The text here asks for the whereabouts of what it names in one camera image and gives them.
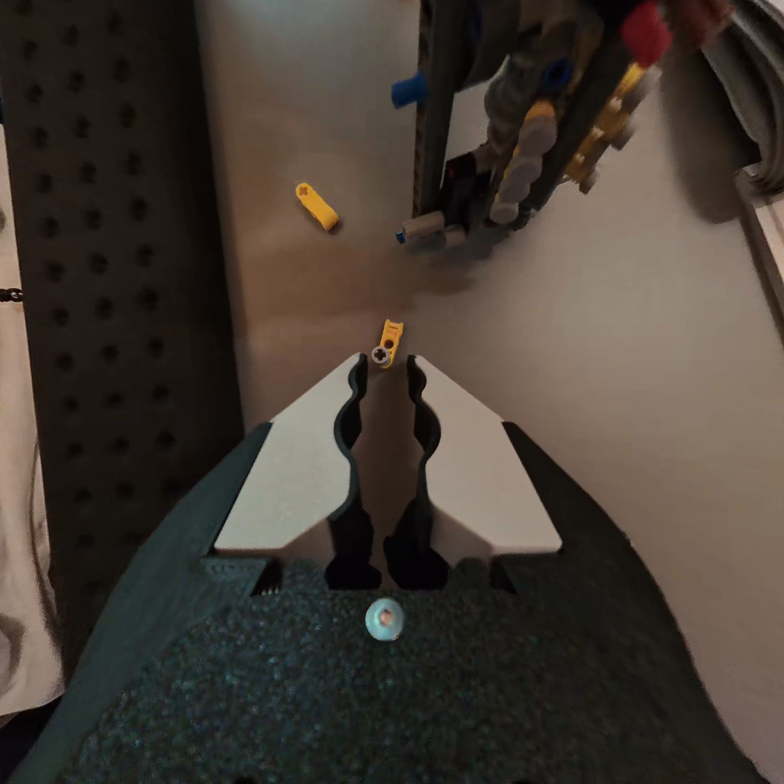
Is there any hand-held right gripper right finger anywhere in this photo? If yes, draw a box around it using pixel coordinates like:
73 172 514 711
406 355 564 566

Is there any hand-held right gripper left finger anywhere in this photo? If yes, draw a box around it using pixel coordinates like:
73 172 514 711
213 352 368 559

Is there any yellow lego connector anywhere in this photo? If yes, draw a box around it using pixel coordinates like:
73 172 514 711
376 318 405 370
294 181 340 233

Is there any lego car chassis model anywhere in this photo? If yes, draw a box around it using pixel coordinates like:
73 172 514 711
391 0 736 250

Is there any lego instruction booklet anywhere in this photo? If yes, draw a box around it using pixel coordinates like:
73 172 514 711
698 0 784 347

